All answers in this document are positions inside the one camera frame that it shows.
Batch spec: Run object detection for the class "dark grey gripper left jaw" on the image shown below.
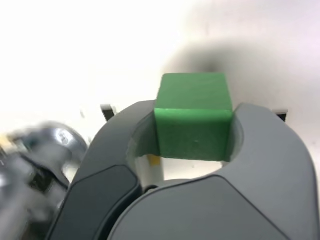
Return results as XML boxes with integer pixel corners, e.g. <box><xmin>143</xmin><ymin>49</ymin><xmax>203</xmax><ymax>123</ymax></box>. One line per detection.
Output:
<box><xmin>46</xmin><ymin>99</ymin><xmax>159</xmax><ymax>240</ymax></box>

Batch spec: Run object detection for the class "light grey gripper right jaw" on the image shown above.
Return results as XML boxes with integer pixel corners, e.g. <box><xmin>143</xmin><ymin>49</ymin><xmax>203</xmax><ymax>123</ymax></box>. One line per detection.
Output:
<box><xmin>108</xmin><ymin>102</ymin><xmax>320</xmax><ymax>240</ymax></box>

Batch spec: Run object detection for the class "yellow cube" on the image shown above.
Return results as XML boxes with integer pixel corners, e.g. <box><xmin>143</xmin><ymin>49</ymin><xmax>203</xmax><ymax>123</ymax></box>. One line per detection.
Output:
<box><xmin>147</xmin><ymin>154</ymin><xmax>163</xmax><ymax>167</ymax></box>

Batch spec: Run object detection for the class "green cube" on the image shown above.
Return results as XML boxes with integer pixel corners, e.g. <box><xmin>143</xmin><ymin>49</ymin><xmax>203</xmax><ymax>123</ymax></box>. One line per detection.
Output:
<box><xmin>153</xmin><ymin>72</ymin><xmax>234</xmax><ymax>162</ymax></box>

